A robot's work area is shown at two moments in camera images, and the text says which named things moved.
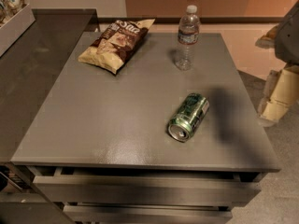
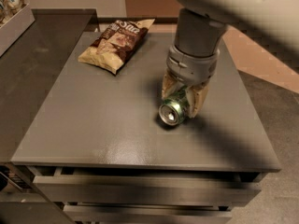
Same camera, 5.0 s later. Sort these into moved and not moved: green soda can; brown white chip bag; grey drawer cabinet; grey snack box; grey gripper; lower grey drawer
Moved: grey gripper; green soda can
Not moved: grey drawer cabinet; brown white chip bag; grey snack box; lower grey drawer
